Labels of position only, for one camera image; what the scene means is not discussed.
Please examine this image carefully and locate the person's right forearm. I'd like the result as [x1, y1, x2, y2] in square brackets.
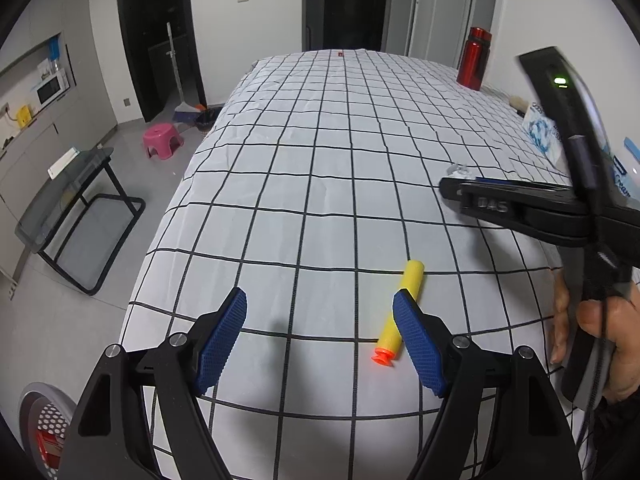
[587, 395, 640, 480]

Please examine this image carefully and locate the white black checkered cloth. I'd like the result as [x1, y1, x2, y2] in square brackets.
[120, 49, 640, 480]

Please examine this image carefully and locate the blue white tissue pack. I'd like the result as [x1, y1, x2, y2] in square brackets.
[521, 101, 571, 168]

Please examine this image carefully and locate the white microwave oven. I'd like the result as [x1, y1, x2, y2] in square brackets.
[31, 71, 71, 108]

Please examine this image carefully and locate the pink plastic stool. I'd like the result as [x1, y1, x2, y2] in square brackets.
[143, 122, 184, 162]

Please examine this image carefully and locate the large white jar blue lid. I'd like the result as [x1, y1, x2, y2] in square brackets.
[597, 137, 640, 206]

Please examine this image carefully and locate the broom with purple head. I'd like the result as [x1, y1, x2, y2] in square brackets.
[166, 22, 201, 123]

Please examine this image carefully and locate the flat white box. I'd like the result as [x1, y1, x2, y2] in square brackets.
[47, 146, 82, 179]

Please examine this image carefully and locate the woven wastebasket black liner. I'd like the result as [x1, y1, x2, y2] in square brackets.
[195, 106, 224, 136]

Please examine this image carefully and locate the red metal bottle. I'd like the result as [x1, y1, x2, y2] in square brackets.
[456, 26, 493, 91]

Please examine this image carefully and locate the black cable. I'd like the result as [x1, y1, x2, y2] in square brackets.
[572, 290, 613, 466]

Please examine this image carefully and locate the person's right hand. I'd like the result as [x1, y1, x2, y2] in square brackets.
[547, 265, 640, 406]

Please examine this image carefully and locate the glass side table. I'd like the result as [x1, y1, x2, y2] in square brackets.
[15, 147, 147, 296]

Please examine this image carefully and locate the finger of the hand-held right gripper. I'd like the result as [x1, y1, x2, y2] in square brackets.
[472, 176, 581, 200]
[440, 177, 596, 249]

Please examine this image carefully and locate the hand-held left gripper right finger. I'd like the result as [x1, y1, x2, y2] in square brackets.
[392, 288, 583, 480]

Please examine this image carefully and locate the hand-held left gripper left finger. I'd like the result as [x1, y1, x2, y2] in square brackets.
[59, 287, 248, 480]

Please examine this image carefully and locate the yellow foam dart orange tip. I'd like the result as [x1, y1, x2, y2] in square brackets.
[371, 260, 426, 367]

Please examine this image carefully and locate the grey perforated laundry basket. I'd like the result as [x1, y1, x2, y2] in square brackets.
[17, 382, 76, 480]

